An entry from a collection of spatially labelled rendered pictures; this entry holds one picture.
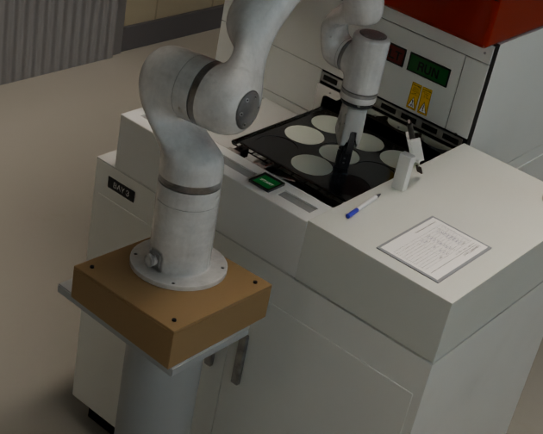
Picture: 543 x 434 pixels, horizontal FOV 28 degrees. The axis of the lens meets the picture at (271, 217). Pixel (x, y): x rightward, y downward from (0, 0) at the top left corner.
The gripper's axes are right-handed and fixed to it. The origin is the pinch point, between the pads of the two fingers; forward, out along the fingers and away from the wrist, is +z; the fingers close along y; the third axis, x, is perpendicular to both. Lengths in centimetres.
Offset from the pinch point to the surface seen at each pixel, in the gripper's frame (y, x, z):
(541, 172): -51, 69, 21
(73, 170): -138, -73, 92
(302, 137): -12.5, -8.7, 2.0
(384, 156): -8.6, 11.6, 2.0
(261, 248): 31.2, -18.8, 7.9
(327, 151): -6.4, -3.0, 1.9
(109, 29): -246, -71, 77
